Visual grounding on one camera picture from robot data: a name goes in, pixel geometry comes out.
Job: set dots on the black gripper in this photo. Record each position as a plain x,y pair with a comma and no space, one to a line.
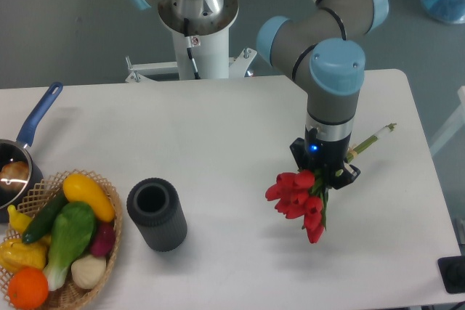
312,153

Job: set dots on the green bok choy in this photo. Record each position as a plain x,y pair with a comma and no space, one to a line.
71,234

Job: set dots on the white garlic bulb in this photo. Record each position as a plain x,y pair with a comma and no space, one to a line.
87,271

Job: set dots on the black device at edge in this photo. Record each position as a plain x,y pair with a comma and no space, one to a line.
452,273

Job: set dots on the dark grey ribbed vase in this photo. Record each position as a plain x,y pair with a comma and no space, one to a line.
153,205

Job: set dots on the brown bread in pot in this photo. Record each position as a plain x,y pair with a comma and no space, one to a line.
14,176

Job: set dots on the white frame at right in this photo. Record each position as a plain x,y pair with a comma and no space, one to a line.
450,127

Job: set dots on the blue handled saucepan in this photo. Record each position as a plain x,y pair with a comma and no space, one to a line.
17,150

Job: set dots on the red tulip bouquet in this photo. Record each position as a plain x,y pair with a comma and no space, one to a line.
304,194

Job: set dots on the small yellow gourd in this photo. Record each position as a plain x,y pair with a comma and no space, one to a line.
17,220

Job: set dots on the yellow bell pepper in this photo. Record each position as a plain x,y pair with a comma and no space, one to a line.
15,255

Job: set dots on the yellow squash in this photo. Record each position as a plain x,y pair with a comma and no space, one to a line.
81,188

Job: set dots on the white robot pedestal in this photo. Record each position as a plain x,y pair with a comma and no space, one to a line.
200,31

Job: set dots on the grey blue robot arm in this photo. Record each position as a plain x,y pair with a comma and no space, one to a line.
318,54

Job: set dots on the dark green cucumber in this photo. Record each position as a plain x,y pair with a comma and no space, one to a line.
42,223

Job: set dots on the orange fruit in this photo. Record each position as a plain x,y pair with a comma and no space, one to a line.
28,289

